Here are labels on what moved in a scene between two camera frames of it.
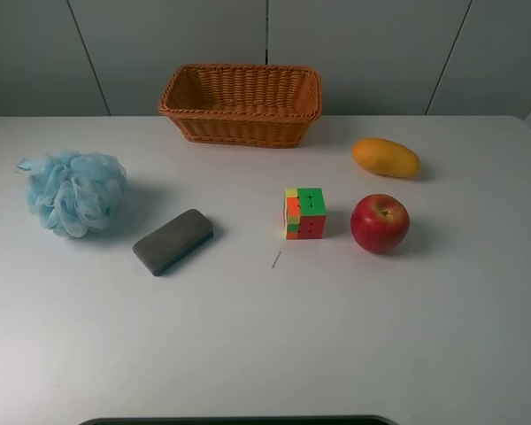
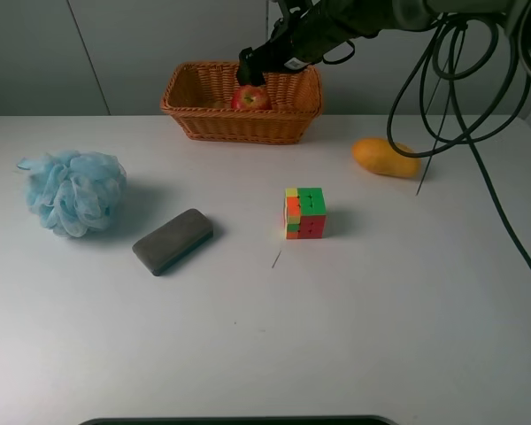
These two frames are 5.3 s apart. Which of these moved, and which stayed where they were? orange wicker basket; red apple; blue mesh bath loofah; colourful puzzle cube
Moved: red apple
Stayed: orange wicker basket; blue mesh bath loofah; colourful puzzle cube
